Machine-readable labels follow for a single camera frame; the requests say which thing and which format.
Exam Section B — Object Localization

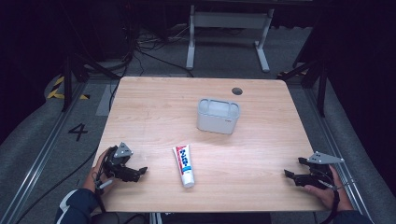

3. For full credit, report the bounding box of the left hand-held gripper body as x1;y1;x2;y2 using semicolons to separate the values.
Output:
102;142;140;183

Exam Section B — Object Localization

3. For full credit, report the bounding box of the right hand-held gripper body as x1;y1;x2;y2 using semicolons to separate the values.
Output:
293;150;346;190

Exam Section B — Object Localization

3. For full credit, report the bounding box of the person's right hand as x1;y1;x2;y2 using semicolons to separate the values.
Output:
304;165;355;213

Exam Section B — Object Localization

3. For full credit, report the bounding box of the person's left hand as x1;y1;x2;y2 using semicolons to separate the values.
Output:
81;148;117;196

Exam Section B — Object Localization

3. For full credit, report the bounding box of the white toothpaste tube red blue print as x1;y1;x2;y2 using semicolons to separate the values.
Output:
172;144;196;189

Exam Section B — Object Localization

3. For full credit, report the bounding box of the black tripod stand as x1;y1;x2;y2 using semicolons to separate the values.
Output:
61;53;122;113
276;57;330;119

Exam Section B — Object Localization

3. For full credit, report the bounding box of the white plastic toothbrush holder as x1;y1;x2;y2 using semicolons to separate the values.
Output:
195;97;242;135

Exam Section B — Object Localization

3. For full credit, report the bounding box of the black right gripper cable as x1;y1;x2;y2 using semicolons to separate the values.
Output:
320;185;342;224

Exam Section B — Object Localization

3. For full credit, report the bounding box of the bundle of black floor cables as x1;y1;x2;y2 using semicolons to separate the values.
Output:
107;27;196;112

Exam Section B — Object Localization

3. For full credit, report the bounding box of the white metal desk frame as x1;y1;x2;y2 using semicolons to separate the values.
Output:
185;4;276;74

